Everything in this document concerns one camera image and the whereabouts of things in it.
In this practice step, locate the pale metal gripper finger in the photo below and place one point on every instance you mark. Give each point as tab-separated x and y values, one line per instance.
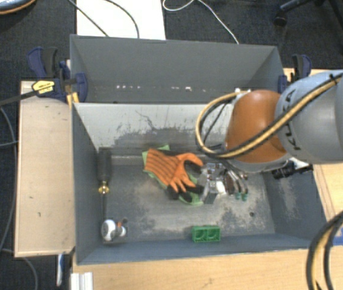
211	194
204	178

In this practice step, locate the green cloth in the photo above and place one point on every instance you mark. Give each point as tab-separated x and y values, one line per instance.
194	200

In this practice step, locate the green plastic block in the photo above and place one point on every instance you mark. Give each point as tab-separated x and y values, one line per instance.
206	233

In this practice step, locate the orange and black work glove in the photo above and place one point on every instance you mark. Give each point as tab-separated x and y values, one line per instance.
165	165

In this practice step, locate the grey metal bin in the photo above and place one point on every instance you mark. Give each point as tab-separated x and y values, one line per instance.
159	71

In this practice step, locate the pale wood board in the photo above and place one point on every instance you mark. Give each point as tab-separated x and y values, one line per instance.
44	174

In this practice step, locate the black cylinder on white bracket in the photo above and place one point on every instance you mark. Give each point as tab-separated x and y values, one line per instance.
283	172

